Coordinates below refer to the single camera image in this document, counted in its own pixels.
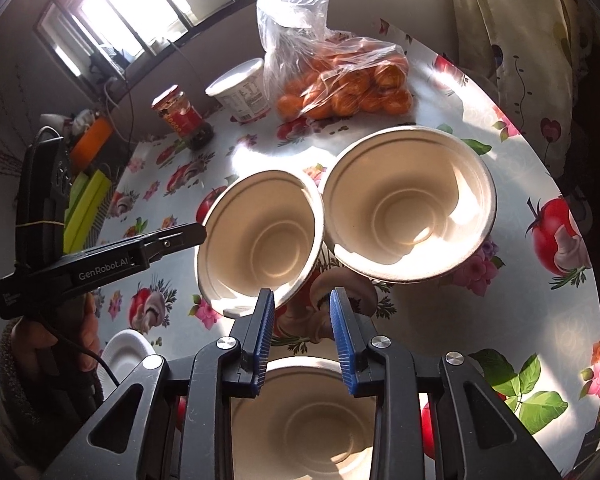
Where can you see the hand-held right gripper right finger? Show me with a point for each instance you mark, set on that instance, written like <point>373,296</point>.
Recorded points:
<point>342,345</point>

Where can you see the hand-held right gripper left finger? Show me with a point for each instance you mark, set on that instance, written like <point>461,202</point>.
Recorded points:
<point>262,340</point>

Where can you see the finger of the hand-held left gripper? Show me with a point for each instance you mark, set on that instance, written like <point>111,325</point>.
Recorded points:
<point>175,241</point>

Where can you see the beige paper bowl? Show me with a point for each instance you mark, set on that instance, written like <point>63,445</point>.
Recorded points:
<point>260,245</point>
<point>300,425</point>
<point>410,200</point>

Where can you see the large white ribbed paper plate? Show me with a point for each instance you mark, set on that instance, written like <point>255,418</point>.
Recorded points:
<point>127,355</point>

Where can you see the person's left forearm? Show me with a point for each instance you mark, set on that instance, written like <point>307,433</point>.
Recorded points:
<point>20,395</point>

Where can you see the person's left hand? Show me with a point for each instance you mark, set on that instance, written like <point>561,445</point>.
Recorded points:
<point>90,330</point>

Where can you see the lime green box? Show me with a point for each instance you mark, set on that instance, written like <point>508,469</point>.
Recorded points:
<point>87,205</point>

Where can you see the dried red branches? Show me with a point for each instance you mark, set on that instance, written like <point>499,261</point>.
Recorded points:
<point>0,160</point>

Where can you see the orange tray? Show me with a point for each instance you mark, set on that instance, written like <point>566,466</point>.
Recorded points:
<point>92,142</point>

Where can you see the red label chili sauce jar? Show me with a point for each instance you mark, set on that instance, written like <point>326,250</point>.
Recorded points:
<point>180,115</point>

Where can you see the white plastic tub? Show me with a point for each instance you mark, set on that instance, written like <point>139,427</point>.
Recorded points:
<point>242,92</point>

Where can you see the vegetable print tablecloth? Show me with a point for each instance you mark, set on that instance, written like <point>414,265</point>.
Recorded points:
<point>520,320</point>

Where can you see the barred window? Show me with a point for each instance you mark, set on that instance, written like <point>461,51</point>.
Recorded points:
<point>130,10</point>

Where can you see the pile of small oranges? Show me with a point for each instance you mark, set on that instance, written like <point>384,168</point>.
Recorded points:
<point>350,90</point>

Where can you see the clear plastic bag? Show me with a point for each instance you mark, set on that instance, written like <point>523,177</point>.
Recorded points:
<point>292,15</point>

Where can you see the floral patterned curtain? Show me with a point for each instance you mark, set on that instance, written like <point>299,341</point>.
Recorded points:
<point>530,35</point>

